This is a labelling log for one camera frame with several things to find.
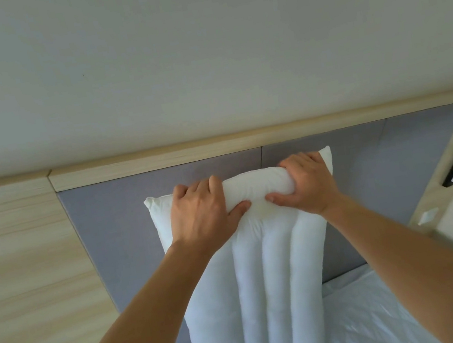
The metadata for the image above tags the person's left hand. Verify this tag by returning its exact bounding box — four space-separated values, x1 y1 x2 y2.
163 170 258 253

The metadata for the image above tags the person's right hand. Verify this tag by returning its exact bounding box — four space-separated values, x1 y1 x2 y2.
259 147 344 224

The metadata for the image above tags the white channelled pillow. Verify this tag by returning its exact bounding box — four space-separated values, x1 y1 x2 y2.
139 145 362 343

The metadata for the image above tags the person's right forearm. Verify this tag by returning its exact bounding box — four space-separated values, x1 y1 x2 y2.
321 176 453 343

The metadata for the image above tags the person's left forearm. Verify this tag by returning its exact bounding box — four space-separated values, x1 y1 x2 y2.
33 235 230 343

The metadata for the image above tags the grey padded headboard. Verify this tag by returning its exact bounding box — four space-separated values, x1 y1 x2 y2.
52 103 453 343

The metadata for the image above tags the white quilted mattress cover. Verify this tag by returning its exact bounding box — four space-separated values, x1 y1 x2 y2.
163 254 443 343

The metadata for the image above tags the light wooden headboard frame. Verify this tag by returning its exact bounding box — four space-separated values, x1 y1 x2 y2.
45 89 453 289

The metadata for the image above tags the white wall switch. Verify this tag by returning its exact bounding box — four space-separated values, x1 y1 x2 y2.
415 207 443 227

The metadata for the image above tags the light wooden wall panel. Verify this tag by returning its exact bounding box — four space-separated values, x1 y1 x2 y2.
0 162 124 343

